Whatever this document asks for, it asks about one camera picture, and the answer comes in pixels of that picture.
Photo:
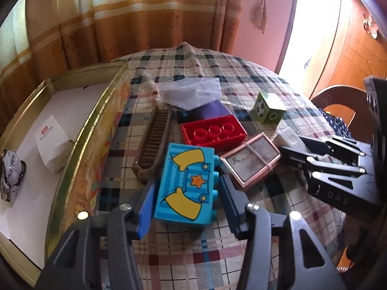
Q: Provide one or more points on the green soccer print cube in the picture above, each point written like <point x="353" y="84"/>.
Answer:
<point x="269" y="108"/>

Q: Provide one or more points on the pink framed box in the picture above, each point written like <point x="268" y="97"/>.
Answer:
<point x="251" y="160"/>

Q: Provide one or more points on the small white box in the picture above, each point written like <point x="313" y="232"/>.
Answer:
<point x="287" y="137"/>

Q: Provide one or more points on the purple flat box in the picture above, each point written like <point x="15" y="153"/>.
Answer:
<point x="211" y="110"/>

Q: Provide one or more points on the orange and cream curtain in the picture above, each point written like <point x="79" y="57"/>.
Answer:
<point x="121" y="21"/>

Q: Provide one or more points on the blue patterned cloth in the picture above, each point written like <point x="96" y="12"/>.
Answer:
<point x="335" y="125"/>

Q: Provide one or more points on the white paper box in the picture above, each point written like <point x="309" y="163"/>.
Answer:
<point x="51" y="142"/>

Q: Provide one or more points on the clear plastic box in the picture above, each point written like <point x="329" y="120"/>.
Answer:
<point x="190" y="93"/>

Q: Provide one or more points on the hanging tassel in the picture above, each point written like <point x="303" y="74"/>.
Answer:
<point x="260" y="15"/>

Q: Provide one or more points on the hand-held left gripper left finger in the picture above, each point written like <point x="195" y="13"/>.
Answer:
<point x="146" y="208"/>

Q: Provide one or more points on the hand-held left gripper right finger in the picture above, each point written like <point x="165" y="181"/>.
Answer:
<point x="232" y="211"/>

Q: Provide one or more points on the brown comb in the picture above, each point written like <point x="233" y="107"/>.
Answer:
<point x="151" y="145"/>

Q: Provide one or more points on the plaid tablecloth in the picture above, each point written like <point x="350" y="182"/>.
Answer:
<point x="242" y="75"/>

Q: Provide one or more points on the blue toy brick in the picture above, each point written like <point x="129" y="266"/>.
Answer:
<point x="181" y="184"/>

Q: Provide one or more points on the brown chair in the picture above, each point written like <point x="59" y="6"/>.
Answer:
<point x="332" y="92"/>

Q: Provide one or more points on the red toy brick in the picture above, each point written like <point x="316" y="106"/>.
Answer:
<point x="193" y="139"/>

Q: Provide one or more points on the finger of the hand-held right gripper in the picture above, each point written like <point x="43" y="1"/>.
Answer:
<point x="332" y="193"/>
<point x="338" y="149"/>

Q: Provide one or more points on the wooden door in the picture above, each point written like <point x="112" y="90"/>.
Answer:
<point x="347" y="51"/>

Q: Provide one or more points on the gold tin box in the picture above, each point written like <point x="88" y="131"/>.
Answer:
<point x="90" y="157"/>

